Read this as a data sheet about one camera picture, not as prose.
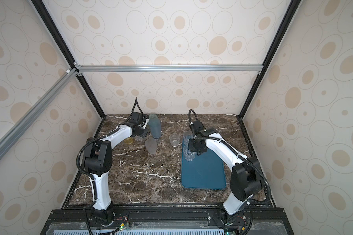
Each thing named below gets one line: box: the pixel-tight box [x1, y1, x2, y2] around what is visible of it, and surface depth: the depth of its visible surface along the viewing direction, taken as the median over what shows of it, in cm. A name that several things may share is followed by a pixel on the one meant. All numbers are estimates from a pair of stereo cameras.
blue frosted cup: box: [149, 118, 162, 140], surface depth 105 cm
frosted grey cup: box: [144, 138, 158, 155], surface depth 100 cm
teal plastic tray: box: [180, 138, 227, 190], surface depth 91 cm
